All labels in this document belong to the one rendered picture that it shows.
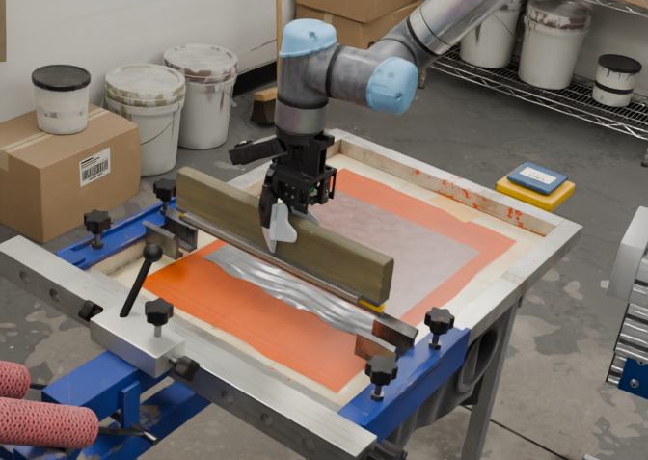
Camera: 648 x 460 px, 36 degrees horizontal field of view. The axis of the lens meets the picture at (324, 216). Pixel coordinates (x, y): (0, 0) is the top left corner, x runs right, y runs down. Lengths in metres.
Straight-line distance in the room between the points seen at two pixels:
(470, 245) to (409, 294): 0.23
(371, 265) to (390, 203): 0.55
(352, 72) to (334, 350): 0.45
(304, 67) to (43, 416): 0.57
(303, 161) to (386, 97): 0.18
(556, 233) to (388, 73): 0.69
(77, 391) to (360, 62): 0.57
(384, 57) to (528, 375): 1.98
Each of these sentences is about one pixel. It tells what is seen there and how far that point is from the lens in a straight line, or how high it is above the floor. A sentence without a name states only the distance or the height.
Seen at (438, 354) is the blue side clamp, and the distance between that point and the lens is 1.49.
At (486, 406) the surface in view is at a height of 0.35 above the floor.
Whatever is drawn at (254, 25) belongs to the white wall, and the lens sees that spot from 4.77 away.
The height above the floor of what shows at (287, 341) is 0.96.
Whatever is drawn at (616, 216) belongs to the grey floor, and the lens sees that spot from 4.27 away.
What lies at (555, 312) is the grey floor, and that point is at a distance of 3.53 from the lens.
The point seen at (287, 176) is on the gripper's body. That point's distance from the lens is 1.45.
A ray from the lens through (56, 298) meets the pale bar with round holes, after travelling 1.55.
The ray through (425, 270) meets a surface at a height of 0.96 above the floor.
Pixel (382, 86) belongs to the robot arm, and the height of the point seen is 1.40.
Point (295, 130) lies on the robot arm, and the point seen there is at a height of 1.30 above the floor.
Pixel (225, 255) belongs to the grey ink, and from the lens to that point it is 1.75.
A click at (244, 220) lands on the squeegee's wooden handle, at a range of 1.56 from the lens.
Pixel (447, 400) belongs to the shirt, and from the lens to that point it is 1.93.
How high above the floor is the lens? 1.89
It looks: 30 degrees down
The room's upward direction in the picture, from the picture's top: 7 degrees clockwise
